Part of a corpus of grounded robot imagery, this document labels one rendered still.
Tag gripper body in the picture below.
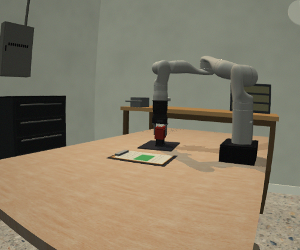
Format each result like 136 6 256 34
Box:
152 90 170 124

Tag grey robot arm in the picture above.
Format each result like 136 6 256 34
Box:
152 56 258 145

